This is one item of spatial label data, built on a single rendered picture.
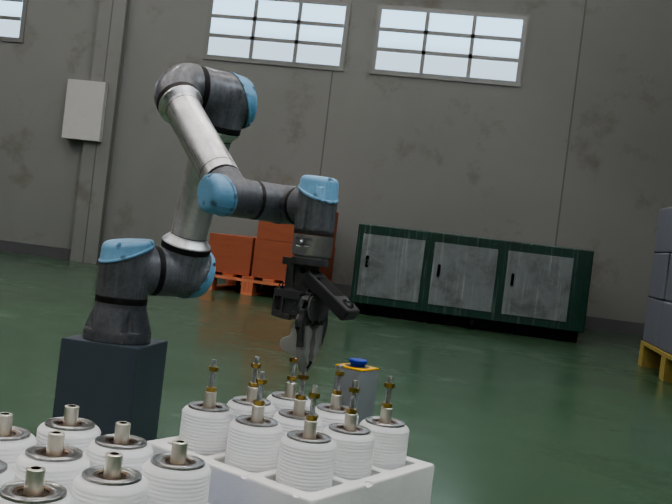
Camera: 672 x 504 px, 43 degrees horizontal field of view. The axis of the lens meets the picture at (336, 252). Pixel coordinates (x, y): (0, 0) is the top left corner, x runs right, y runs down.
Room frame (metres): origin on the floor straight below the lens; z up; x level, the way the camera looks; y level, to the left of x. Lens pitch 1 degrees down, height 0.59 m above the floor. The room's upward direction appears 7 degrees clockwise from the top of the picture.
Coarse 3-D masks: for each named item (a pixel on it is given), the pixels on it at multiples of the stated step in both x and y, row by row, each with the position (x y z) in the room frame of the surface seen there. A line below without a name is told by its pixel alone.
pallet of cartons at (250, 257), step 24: (336, 216) 8.31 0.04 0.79; (216, 240) 7.41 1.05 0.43; (240, 240) 7.35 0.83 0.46; (264, 240) 7.28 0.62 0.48; (288, 240) 7.24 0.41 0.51; (216, 264) 7.40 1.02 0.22; (240, 264) 7.35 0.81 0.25; (264, 264) 7.27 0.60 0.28; (216, 288) 7.47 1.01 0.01; (264, 288) 7.86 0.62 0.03
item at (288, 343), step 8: (288, 336) 1.58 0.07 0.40; (296, 336) 1.57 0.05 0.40; (304, 336) 1.55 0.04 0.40; (280, 344) 1.59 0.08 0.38; (288, 344) 1.58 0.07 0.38; (304, 344) 1.55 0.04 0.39; (288, 352) 1.58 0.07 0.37; (296, 352) 1.56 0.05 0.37; (304, 352) 1.56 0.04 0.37; (304, 360) 1.56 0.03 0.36; (304, 368) 1.57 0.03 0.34
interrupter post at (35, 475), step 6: (30, 468) 0.98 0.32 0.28; (36, 468) 0.99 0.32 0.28; (42, 468) 0.99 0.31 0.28; (30, 474) 0.98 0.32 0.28; (36, 474) 0.98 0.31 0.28; (42, 474) 0.98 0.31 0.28; (30, 480) 0.98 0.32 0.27; (36, 480) 0.98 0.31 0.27; (42, 480) 0.98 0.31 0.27; (24, 486) 0.98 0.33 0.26; (30, 486) 0.98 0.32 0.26; (36, 486) 0.98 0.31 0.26; (42, 486) 0.99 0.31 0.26; (24, 492) 0.98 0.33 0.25; (30, 492) 0.98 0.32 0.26; (36, 492) 0.98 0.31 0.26; (42, 492) 0.99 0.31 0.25
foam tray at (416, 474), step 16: (160, 448) 1.52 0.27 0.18; (208, 464) 1.45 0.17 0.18; (224, 464) 1.45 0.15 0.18; (416, 464) 1.61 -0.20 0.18; (432, 464) 1.62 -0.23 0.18; (224, 480) 1.42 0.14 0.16; (240, 480) 1.40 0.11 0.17; (256, 480) 1.38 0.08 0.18; (272, 480) 1.39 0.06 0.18; (336, 480) 1.44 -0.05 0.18; (368, 480) 1.46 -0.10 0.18; (384, 480) 1.48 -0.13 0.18; (400, 480) 1.53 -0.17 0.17; (416, 480) 1.57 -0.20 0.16; (432, 480) 1.62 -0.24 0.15; (224, 496) 1.42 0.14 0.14; (240, 496) 1.40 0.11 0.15; (256, 496) 1.38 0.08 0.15; (272, 496) 1.36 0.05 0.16; (288, 496) 1.34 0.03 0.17; (304, 496) 1.33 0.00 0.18; (320, 496) 1.34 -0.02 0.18; (336, 496) 1.37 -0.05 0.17; (352, 496) 1.40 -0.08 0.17; (368, 496) 1.44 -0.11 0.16; (384, 496) 1.49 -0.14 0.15; (400, 496) 1.53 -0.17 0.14; (416, 496) 1.58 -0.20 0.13
